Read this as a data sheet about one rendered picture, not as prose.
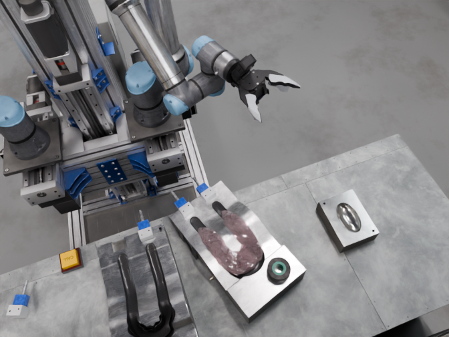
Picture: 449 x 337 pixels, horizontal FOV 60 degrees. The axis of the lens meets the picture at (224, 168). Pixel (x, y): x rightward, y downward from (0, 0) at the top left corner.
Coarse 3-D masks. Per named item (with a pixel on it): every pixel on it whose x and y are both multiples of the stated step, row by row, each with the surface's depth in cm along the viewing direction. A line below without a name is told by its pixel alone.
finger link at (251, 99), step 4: (248, 96) 105; (252, 96) 105; (248, 100) 105; (252, 100) 105; (256, 100) 105; (248, 104) 104; (252, 104) 104; (248, 108) 104; (252, 108) 104; (256, 108) 103; (252, 112) 103; (256, 112) 103; (256, 116) 103; (260, 116) 102; (260, 120) 102
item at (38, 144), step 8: (40, 128) 150; (32, 136) 145; (40, 136) 149; (48, 136) 153; (16, 144) 144; (24, 144) 145; (32, 144) 146; (40, 144) 150; (48, 144) 152; (16, 152) 150; (24, 152) 147; (32, 152) 148; (40, 152) 150
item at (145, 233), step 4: (140, 212) 152; (144, 220) 149; (140, 224) 148; (144, 224) 148; (148, 224) 148; (140, 228) 147; (144, 228) 147; (148, 228) 145; (140, 232) 145; (144, 232) 145; (148, 232) 145; (152, 232) 146; (140, 236) 144; (144, 236) 144; (148, 236) 144; (152, 236) 145; (144, 240) 145
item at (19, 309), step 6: (24, 288) 145; (18, 294) 143; (24, 294) 143; (18, 300) 142; (24, 300) 142; (12, 306) 139; (18, 306) 139; (24, 306) 141; (12, 312) 138; (18, 312) 138; (24, 312) 141
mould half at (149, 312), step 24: (168, 240) 150; (144, 264) 141; (168, 264) 141; (120, 288) 138; (144, 288) 137; (168, 288) 135; (120, 312) 130; (144, 312) 128; (120, 336) 125; (192, 336) 130
